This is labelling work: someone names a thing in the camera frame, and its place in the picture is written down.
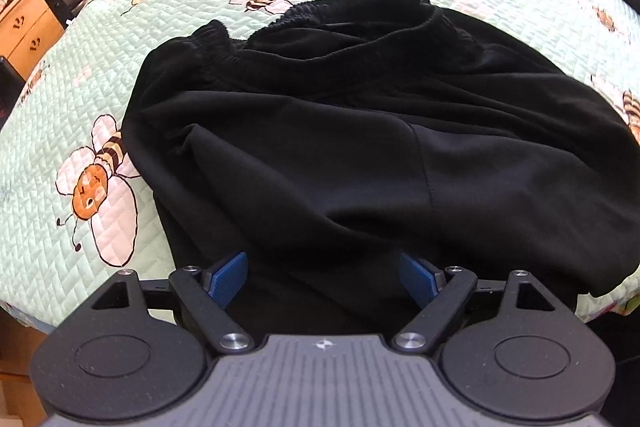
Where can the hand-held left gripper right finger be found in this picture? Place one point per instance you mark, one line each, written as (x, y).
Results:
(417, 279)

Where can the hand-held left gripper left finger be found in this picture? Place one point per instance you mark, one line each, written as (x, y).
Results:
(227, 279)

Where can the black pants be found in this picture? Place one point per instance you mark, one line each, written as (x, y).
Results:
(350, 132)

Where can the person's legs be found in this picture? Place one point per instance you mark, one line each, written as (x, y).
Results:
(620, 357)

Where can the wooden desk with drawers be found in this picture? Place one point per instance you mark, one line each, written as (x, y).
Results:
(30, 32)

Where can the black computer tower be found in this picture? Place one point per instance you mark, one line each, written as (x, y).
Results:
(59, 7)

